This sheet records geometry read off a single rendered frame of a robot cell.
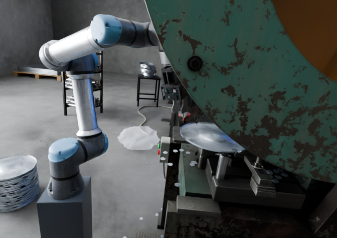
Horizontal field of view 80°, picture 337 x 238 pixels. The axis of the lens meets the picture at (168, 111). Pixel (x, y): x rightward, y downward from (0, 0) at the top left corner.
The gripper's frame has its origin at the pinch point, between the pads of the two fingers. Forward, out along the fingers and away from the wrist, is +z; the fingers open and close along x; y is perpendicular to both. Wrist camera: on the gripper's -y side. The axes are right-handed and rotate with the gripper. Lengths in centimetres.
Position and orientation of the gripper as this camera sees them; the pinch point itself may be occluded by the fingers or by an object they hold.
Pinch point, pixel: (184, 113)
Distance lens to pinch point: 76.3
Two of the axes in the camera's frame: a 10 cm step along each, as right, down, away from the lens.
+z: 1.8, 8.9, 4.2
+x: 8.6, 0.7, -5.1
